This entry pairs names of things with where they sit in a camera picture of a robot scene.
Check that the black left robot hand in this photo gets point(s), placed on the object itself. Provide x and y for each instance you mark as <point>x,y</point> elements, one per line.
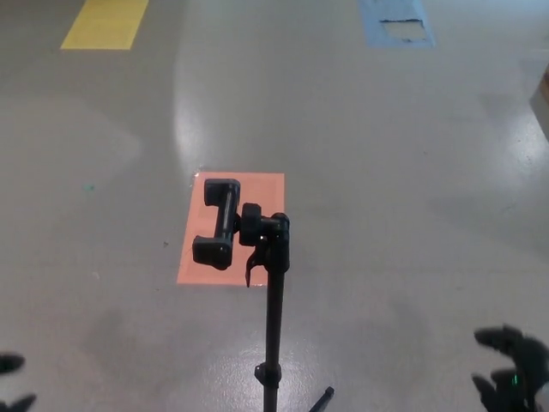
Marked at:
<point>10,363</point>

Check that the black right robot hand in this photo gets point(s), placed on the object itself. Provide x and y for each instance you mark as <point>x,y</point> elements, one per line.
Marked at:
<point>529,356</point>

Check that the black phone stand tripod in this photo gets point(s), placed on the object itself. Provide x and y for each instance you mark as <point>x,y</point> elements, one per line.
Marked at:
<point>274,322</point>

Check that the orange floor marking rectangle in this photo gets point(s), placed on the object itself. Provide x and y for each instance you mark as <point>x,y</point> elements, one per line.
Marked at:
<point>261,191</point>

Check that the yellow floor marking rectangle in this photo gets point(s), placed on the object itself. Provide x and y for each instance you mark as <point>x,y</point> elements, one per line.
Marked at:
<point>105,23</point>

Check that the blue floor marking rectangle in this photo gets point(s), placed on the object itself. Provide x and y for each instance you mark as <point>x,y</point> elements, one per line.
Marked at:
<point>373,26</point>

